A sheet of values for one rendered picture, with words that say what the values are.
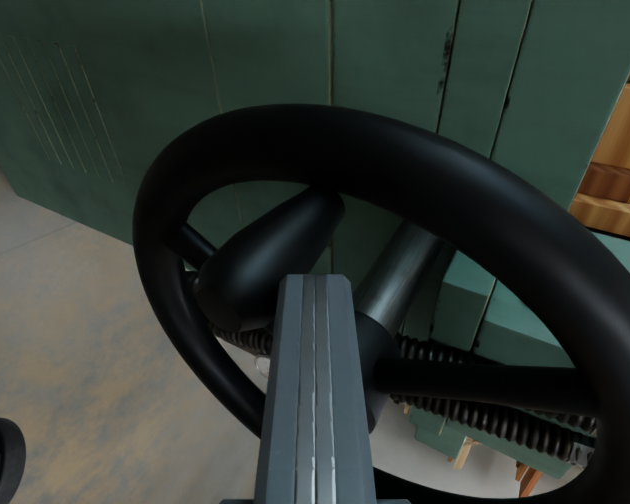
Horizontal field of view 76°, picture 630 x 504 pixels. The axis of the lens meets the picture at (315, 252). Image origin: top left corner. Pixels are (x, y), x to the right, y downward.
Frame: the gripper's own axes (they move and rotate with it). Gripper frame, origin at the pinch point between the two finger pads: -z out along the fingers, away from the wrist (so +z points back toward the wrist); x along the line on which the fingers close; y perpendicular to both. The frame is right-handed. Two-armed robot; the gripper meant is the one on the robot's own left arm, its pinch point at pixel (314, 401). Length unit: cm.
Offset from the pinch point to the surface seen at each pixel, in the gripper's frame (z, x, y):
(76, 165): -50, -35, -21
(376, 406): -5.6, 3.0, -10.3
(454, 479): -134, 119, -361
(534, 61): -21.4, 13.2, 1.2
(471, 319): -12.5, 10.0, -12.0
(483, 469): -143, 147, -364
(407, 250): -16.4, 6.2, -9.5
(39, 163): -55, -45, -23
